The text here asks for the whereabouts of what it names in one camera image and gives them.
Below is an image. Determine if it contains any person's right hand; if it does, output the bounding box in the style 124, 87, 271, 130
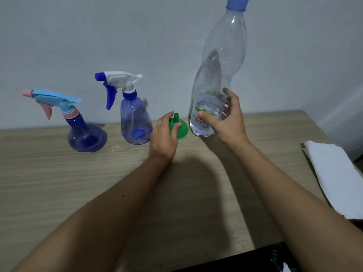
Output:
196, 87, 251, 152

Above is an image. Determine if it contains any person's left hand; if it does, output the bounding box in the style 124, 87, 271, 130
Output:
149, 111, 182, 164

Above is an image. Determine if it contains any green plastic funnel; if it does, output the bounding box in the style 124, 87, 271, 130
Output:
169, 112, 189, 140

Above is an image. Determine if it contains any round blue spray bottle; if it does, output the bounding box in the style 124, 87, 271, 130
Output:
67, 113, 108, 153

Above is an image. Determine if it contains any white blue trigger sprayer head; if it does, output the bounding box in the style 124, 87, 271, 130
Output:
95, 71, 143, 111

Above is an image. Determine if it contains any clear plastic water bottle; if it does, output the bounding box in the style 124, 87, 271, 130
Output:
189, 8, 247, 138

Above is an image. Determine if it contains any pink and light blue spray head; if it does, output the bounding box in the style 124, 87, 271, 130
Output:
22, 89, 83, 121

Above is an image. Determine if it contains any light blue bottle cap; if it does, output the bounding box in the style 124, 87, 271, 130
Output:
226, 0, 250, 12

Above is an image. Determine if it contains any person's right forearm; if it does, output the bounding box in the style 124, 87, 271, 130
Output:
234, 141, 363, 272

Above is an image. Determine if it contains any person's left forearm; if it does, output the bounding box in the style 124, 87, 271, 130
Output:
11, 155, 171, 272

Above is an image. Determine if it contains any stack of white paper sheets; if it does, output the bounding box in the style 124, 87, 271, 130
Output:
302, 141, 363, 220

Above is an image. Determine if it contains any black trash bin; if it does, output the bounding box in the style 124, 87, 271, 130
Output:
174, 242, 303, 272

